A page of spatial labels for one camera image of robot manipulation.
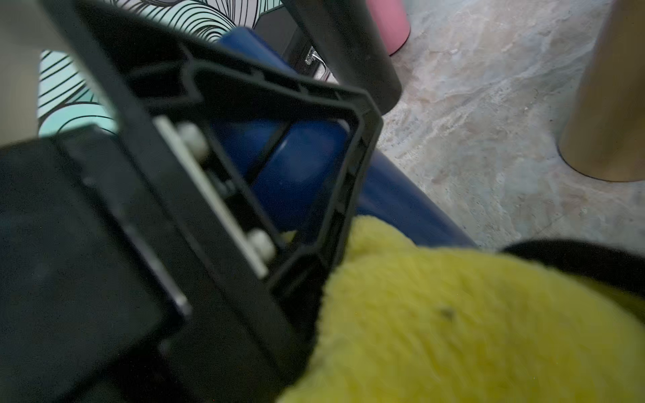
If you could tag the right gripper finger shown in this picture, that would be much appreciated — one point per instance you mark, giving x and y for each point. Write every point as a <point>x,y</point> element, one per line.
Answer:
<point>198,121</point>

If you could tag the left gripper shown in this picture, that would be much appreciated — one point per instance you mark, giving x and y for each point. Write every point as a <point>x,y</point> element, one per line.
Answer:
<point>86,303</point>

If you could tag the blue thermos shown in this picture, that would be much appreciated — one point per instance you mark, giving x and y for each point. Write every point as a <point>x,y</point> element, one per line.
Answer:
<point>286,159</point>

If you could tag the black thermos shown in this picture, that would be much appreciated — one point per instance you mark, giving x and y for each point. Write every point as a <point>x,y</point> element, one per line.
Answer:
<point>348,40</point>

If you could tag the pink thermos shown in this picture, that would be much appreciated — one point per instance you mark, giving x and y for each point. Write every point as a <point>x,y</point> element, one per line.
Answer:
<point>392,22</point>

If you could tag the yellow grey cleaning cloth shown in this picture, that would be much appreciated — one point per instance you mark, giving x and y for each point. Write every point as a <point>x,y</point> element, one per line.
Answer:
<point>405,323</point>

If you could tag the gold thermos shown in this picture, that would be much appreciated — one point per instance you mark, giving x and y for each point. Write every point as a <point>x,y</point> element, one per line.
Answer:
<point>604,137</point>

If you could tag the black hard case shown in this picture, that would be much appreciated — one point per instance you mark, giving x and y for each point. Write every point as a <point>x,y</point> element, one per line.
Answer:
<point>279,30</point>

